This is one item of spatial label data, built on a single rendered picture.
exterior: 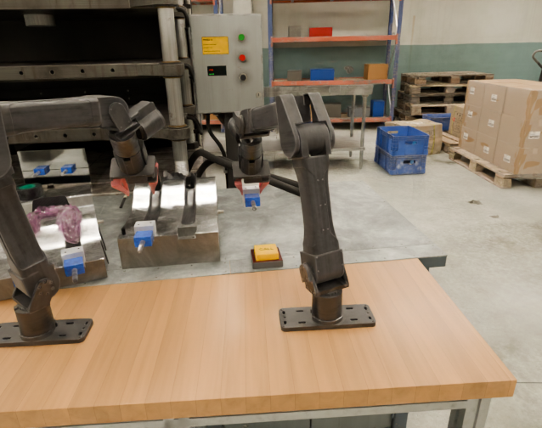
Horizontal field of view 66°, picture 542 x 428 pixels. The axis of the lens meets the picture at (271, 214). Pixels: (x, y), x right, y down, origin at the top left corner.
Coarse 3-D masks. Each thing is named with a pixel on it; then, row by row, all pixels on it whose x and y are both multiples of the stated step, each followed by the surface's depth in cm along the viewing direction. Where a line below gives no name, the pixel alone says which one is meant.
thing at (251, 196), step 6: (246, 186) 124; (252, 186) 124; (258, 186) 124; (246, 192) 121; (252, 192) 121; (258, 192) 122; (246, 198) 118; (252, 198) 118; (258, 198) 118; (246, 204) 118; (252, 204) 115; (258, 204) 119
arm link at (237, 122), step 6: (234, 114) 110; (234, 120) 111; (240, 120) 100; (228, 126) 114; (234, 126) 104; (240, 126) 101; (234, 132) 110; (240, 132) 102; (258, 132) 106; (264, 132) 106; (234, 138) 111; (240, 138) 104
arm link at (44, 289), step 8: (40, 280) 80; (48, 280) 81; (16, 288) 84; (40, 288) 80; (48, 288) 81; (16, 296) 84; (24, 296) 84; (32, 296) 80; (40, 296) 80; (48, 296) 82; (24, 304) 81; (32, 304) 80; (40, 304) 81; (48, 304) 82; (32, 312) 80
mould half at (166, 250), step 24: (144, 192) 132; (168, 192) 133; (216, 192) 134; (144, 216) 123; (168, 216) 123; (216, 216) 121; (120, 240) 108; (168, 240) 109; (192, 240) 110; (216, 240) 111; (144, 264) 111; (168, 264) 112
